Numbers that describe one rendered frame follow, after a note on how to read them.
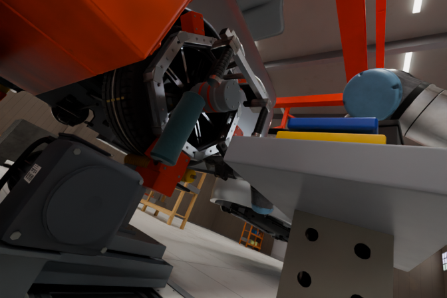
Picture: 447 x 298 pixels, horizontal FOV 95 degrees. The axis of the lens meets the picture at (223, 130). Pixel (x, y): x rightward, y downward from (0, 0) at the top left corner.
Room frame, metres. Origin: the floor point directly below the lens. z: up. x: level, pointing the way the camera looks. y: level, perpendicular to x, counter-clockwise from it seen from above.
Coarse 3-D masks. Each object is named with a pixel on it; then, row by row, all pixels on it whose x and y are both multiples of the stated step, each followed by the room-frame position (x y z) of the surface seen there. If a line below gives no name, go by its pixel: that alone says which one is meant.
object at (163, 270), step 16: (64, 256) 0.69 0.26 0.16; (80, 256) 0.72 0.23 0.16; (96, 256) 0.76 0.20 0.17; (112, 256) 0.86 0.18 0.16; (128, 256) 0.90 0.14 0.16; (144, 256) 0.98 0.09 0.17; (48, 272) 0.68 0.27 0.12; (64, 272) 0.71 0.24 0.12; (80, 272) 0.74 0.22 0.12; (96, 272) 0.78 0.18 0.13; (112, 272) 0.81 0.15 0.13; (128, 272) 0.86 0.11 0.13; (144, 272) 0.91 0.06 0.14; (160, 272) 0.96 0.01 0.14
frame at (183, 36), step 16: (176, 32) 0.62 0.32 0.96; (176, 48) 0.63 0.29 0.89; (208, 48) 0.76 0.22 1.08; (160, 64) 0.62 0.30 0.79; (144, 80) 0.66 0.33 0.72; (160, 80) 0.64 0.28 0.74; (160, 96) 0.68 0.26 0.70; (160, 112) 0.69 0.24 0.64; (240, 112) 1.00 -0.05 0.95; (160, 128) 0.72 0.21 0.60; (224, 128) 1.01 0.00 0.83; (208, 144) 0.96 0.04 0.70
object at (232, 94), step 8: (224, 80) 0.69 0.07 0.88; (232, 80) 0.68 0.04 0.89; (192, 88) 0.80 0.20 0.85; (200, 88) 0.75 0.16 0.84; (208, 88) 0.72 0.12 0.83; (216, 88) 0.69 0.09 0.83; (224, 88) 0.67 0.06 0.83; (232, 88) 0.70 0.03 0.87; (208, 96) 0.72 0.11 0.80; (216, 96) 0.70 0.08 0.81; (224, 96) 0.68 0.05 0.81; (232, 96) 0.71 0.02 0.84; (240, 96) 0.74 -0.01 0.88; (208, 104) 0.75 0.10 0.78; (216, 104) 0.73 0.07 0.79; (224, 104) 0.71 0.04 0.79; (232, 104) 0.72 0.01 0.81; (208, 112) 0.84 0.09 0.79
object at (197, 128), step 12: (180, 48) 0.74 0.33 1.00; (192, 48) 0.76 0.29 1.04; (180, 60) 0.78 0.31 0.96; (192, 60) 0.89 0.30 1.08; (204, 60) 0.85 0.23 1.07; (168, 72) 0.77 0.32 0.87; (192, 72) 1.00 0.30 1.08; (204, 72) 0.95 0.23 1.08; (180, 84) 0.81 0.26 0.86; (192, 84) 0.86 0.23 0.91; (168, 96) 0.80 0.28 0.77; (180, 96) 0.84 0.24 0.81; (204, 120) 1.13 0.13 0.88; (216, 120) 1.06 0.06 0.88; (192, 132) 1.15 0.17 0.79; (204, 132) 1.09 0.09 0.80; (216, 132) 1.04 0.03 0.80; (192, 144) 1.03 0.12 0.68; (204, 144) 1.01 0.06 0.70
